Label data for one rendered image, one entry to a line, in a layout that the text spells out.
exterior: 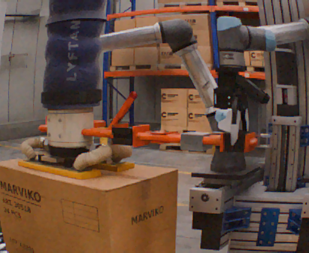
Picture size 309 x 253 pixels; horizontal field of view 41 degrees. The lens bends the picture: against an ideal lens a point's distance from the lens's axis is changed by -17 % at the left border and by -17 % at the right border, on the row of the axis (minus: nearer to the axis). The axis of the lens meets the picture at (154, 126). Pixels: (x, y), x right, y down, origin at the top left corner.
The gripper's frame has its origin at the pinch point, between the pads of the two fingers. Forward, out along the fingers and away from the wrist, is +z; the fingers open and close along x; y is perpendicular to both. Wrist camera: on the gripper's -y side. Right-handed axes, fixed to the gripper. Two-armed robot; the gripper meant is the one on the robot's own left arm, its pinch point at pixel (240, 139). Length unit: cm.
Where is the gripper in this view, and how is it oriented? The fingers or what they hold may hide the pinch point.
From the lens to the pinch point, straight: 130.9
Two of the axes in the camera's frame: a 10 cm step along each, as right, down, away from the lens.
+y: -8.6, -0.4, 5.1
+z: 0.1, 10.0, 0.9
